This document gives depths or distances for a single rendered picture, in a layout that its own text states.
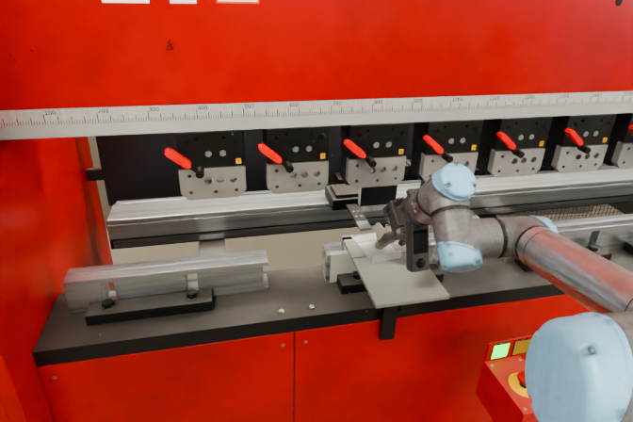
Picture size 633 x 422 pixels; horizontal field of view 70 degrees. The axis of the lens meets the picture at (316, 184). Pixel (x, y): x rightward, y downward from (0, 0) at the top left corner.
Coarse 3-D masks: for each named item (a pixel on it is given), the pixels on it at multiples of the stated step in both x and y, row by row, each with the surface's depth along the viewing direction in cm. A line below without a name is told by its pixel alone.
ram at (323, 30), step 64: (0, 0) 81; (64, 0) 83; (320, 0) 93; (384, 0) 96; (448, 0) 99; (512, 0) 102; (576, 0) 105; (0, 64) 85; (64, 64) 88; (128, 64) 90; (192, 64) 93; (256, 64) 96; (320, 64) 98; (384, 64) 102; (448, 64) 105; (512, 64) 109; (576, 64) 112; (0, 128) 90; (64, 128) 93; (128, 128) 96; (192, 128) 98; (256, 128) 102
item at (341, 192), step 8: (344, 184) 148; (328, 192) 146; (336, 192) 142; (344, 192) 142; (352, 192) 143; (328, 200) 147; (336, 200) 140; (344, 200) 141; (352, 200) 142; (336, 208) 142; (344, 208) 142; (352, 208) 139; (352, 216) 135; (360, 216) 135; (360, 224) 131; (368, 224) 131
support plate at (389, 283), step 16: (352, 256) 117; (368, 272) 111; (384, 272) 111; (400, 272) 111; (416, 272) 111; (432, 272) 111; (368, 288) 105; (384, 288) 105; (400, 288) 105; (416, 288) 106; (432, 288) 106; (384, 304) 100; (400, 304) 101
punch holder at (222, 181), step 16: (176, 144) 99; (192, 144) 100; (208, 144) 101; (224, 144) 101; (240, 144) 102; (192, 160) 101; (208, 160) 102; (224, 160) 103; (192, 176) 103; (208, 176) 103; (224, 176) 104; (240, 176) 105; (192, 192) 105; (208, 192) 105; (224, 192) 106; (240, 192) 107
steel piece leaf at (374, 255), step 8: (376, 240) 124; (360, 248) 120; (368, 248) 120; (384, 248) 120; (392, 248) 120; (368, 256) 117; (376, 256) 114; (384, 256) 115; (392, 256) 116; (400, 256) 117
